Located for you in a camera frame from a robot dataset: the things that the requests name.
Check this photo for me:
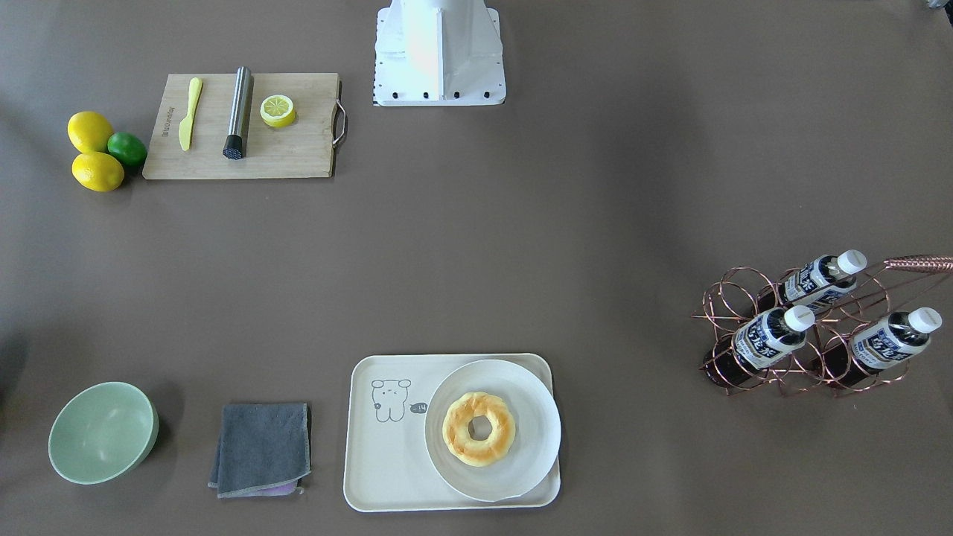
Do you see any cream serving tray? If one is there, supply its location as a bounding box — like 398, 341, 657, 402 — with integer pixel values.
343, 353, 561, 512

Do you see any front tea bottle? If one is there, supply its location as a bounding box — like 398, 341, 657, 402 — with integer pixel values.
702, 305, 815, 388
820, 307, 943, 388

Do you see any white plate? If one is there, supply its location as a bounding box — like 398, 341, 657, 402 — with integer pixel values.
424, 360, 561, 503

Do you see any glazed donut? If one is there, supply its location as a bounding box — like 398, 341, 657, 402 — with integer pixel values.
442, 392, 517, 468

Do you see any wooden cutting board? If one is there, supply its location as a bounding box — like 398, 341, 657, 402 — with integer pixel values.
142, 72, 340, 180

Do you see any half lemon slice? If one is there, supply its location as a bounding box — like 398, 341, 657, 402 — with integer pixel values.
259, 95, 297, 128

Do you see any steel cylinder muddler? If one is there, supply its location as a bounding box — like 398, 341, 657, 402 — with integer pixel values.
222, 66, 253, 160

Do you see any grey folded cloth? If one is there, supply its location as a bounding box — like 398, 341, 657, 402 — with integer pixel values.
208, 401, 312, 499

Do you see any yellow plastic knife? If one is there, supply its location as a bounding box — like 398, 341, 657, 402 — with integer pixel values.
178, 76, 203, 152

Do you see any green lime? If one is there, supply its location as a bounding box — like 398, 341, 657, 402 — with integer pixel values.
106, 132, 147, 168

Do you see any lower yellow lemon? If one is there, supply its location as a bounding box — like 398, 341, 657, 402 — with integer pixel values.
71, 152, 126, 192

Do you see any yellow lemon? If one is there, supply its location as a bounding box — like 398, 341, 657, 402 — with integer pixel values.
71, 152, 126, 192
67, 111, 115, 153

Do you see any green bowl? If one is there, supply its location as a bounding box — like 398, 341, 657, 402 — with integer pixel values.
48, 381, 159, 485

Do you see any upper yellow lemon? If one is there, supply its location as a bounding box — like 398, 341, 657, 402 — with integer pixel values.
67, 111, 115, 153

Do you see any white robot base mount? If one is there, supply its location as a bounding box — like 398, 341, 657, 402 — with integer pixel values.
372, 1, 507, 106

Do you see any copper wire bottle rack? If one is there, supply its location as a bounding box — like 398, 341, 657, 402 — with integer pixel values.
694, 249, 951, 396

